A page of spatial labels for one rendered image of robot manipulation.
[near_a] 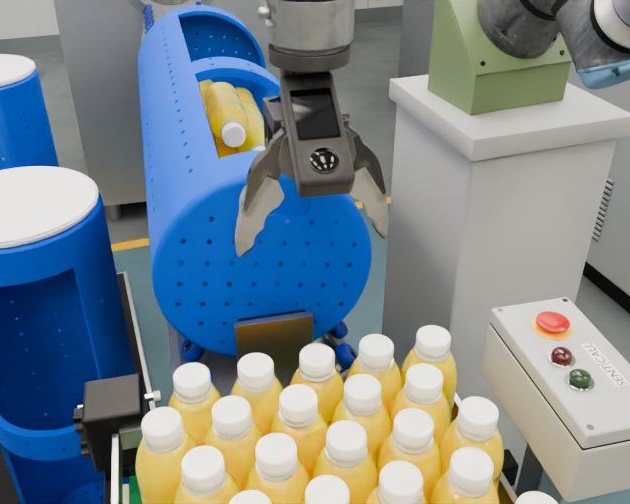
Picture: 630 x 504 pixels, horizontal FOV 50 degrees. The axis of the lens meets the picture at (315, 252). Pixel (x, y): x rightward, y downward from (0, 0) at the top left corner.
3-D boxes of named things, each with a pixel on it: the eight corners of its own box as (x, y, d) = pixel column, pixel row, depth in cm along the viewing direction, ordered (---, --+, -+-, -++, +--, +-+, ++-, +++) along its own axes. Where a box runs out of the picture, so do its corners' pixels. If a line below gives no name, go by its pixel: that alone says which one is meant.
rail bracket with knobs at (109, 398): (166, 426, 90) (156, 368, 85) (169, 469, 84) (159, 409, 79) (89, 440, 88) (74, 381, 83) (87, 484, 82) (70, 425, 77)
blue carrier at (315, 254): (253, 129, 169) (268, 12, 155) (350, 358, 97) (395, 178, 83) (135, 121, 161) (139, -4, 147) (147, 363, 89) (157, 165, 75)
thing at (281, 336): (309, 375, 94) (309, 303, 88) (313, 387, 92) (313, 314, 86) (238, 387, 92) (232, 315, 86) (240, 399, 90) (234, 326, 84)
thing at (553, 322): (557, 315, 78) (559, 307, 77) (574, 335, 75) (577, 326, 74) (529, 320, 77) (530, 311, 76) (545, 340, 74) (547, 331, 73)
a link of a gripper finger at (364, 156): (393, 178, 67) (344, 114, 62) (398, 185, 65) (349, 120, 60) (354, 207, 67) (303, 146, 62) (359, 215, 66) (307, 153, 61)
